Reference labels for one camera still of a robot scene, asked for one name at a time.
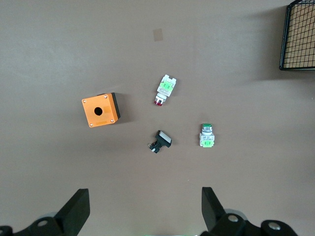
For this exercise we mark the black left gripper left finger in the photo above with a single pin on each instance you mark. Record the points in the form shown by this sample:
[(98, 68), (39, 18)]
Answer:
[(71, 214)]

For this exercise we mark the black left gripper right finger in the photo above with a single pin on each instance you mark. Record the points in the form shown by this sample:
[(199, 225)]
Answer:
[(216, 214)]

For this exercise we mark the red push button switch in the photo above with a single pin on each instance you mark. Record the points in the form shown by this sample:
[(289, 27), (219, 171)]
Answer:
[(165, 88)]

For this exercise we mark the black square white-faced button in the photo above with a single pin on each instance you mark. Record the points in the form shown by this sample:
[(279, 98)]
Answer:
[(161, 140)]

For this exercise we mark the brown tape patch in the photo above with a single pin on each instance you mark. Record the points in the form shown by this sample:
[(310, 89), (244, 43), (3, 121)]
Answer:
[(158, 35)]

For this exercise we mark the green push button switch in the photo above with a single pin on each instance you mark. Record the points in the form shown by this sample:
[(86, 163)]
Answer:
[(206, 136)]

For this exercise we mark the orange button enclosure box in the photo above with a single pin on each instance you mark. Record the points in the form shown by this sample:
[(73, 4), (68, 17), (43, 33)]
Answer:
[(99, 110)]

